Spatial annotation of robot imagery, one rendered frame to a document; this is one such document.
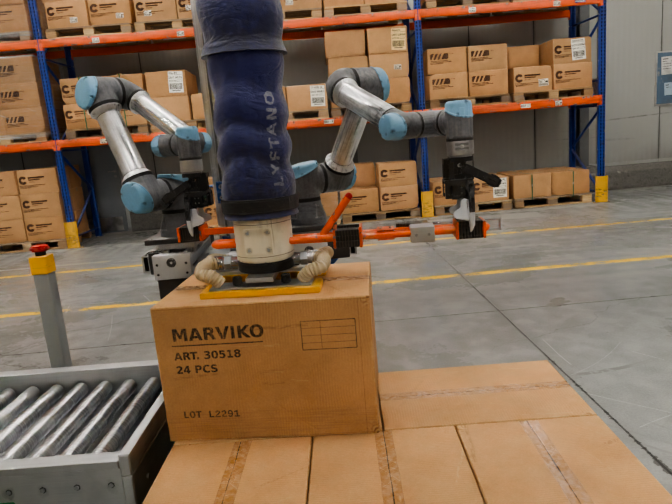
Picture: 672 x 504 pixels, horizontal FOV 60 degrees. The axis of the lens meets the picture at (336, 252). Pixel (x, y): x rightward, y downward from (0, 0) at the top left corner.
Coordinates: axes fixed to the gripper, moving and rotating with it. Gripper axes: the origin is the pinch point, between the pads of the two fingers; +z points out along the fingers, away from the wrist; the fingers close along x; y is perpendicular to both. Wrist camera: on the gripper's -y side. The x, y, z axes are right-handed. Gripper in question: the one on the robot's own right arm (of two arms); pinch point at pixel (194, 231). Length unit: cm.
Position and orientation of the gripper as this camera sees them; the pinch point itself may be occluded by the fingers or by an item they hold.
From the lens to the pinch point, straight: 205.6
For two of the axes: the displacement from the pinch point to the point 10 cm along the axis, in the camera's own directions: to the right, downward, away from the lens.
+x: 0.7, -2.0, 9.8
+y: 9.9, -0.7, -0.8
